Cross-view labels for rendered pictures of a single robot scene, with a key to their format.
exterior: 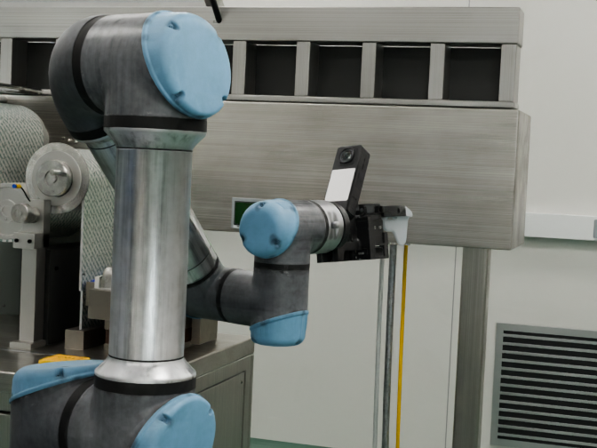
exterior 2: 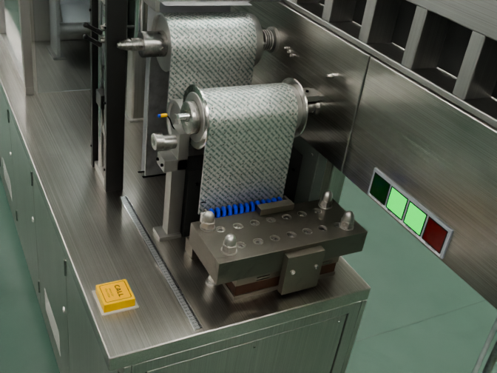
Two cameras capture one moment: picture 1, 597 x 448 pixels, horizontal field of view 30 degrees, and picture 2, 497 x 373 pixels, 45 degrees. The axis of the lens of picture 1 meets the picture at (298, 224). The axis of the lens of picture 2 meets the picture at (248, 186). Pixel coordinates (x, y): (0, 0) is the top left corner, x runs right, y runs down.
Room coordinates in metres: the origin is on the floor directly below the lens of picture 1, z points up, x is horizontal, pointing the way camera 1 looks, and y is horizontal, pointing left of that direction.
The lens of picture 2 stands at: (1.46, -0.43, 1.85)
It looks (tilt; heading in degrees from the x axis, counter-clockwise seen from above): 31 degrees down; 41
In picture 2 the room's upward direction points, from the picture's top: 9 degrees clockwise
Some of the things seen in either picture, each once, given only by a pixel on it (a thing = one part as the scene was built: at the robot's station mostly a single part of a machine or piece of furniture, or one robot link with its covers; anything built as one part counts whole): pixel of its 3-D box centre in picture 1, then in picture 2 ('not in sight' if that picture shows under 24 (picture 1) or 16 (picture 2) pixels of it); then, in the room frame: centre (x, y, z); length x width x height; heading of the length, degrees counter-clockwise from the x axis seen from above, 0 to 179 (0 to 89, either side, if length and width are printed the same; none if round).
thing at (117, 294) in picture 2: (64, 364); (115, 295); (2.04, 0.42, 0.91); 0.07 x 0.07 x 0.02; 73
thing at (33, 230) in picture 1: (29, 273); (169, 184); (2.29, 0.55, 1.05); 0.06 x 0.05 x 0.31; 163
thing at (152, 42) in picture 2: not in sight; (152, 44); (2.37, 0.75, 1.34); 0.06 x 0.06 x 0.06; 73
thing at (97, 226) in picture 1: (107, 243); (245, 175); (2.41, 0.41, 1.11); 0.23 x 0.01 x 0.18; 163
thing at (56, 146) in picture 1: (57, 178); (195, 117); (2.31, 0.50, 1.25); 0.15 x 0.01 x 0.15; 73
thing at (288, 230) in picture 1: (282, 230); not in sight; (1.48, 0.02, 1.21); 0.11 x 0.08 x 0.09; 145
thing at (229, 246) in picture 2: not in sight; (230, 242); (2.25, 0.29, 1.05); 0.04 x 0.04 x 0.04
